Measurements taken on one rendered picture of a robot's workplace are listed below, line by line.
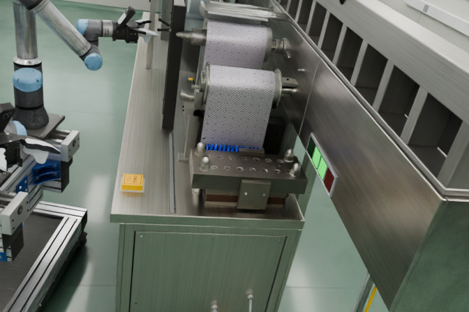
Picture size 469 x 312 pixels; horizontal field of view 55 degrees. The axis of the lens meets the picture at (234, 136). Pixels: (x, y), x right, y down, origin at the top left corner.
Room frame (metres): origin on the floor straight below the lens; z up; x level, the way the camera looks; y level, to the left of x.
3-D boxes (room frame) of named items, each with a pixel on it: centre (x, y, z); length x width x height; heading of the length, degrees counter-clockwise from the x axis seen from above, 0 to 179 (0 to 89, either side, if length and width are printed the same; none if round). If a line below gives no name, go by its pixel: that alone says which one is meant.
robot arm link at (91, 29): (1.95, 0.73, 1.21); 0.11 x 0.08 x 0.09; 116
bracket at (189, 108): (1.52, 0.18, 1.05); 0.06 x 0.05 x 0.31; 103
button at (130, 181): (1.28, 0.32, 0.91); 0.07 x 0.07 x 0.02; 13
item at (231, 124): (1.46, 0.00, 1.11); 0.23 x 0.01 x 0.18; 103
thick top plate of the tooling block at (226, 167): (1.35, -0.07, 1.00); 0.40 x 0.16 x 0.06; 103
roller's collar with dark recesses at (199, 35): (1.73, 0.21, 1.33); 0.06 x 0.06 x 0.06; 13
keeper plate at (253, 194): (1.26, -0.10, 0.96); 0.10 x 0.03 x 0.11; 103
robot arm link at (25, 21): (1.84, 0.97, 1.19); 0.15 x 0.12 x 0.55; 26
